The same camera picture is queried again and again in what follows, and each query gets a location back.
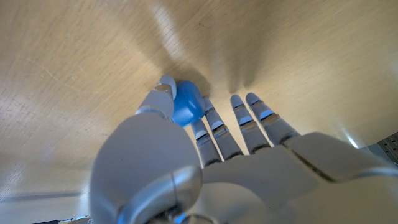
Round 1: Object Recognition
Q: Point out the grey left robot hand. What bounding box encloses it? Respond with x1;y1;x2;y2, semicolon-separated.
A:
88;74;398;224

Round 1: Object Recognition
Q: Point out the blue bottle cap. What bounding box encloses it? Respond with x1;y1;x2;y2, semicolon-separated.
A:
172;80;206;128

